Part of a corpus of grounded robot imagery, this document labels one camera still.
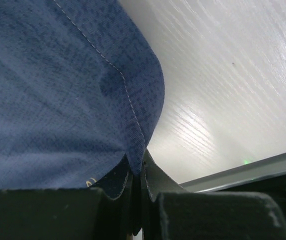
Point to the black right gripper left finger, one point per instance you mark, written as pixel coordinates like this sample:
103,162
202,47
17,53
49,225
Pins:
98,212

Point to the blue cloth placemat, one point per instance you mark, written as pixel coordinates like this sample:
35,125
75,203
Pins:
80,88

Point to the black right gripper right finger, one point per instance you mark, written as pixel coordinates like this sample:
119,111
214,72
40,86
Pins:
169,212

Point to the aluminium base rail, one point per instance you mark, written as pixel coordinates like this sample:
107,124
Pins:
268,168

